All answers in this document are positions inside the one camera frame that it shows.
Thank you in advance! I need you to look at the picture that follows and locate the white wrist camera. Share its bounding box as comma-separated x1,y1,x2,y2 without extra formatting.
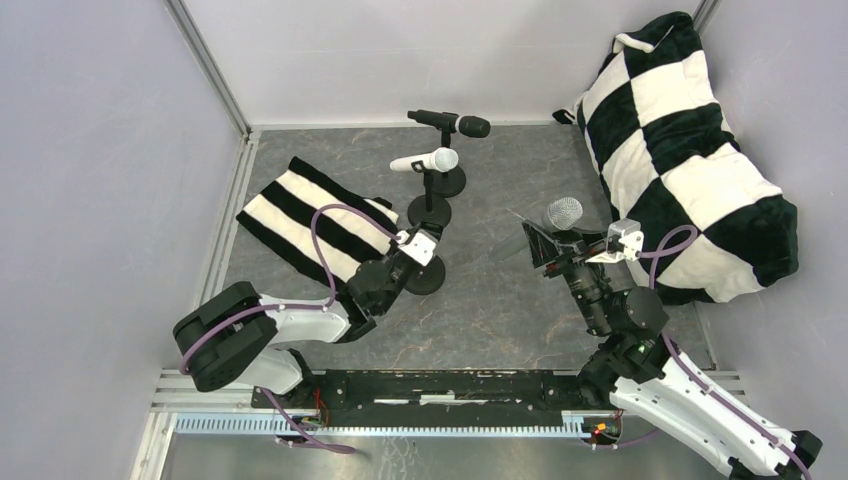
586,219,644,264
396,230,438,267

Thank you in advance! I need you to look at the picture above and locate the white tube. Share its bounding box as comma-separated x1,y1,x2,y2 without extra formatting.
389,147,459,173

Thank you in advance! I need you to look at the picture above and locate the black handheld microphone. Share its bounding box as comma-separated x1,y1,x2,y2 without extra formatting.
407,109,491,138

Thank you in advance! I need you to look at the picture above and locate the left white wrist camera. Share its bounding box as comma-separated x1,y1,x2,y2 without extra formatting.
396,230,438,267

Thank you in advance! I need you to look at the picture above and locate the black white striped towel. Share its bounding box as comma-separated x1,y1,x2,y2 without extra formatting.
236,157,399,286

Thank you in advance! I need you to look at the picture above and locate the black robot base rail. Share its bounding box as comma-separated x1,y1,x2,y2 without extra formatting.
277,370,617,428

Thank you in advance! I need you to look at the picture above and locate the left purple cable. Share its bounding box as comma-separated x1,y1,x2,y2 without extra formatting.
178,203,402,456

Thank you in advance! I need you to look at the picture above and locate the black mic stand ring holder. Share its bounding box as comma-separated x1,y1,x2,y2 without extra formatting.
407,162,452,227

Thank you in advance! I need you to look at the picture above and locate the grey tube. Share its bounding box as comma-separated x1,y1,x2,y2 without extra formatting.
488,197,584,262

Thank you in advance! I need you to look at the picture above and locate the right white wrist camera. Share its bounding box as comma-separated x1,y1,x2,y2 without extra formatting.
586,219,644,264

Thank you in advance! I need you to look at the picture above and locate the black mic stand with clip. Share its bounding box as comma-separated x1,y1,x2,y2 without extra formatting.
430,129,468,199

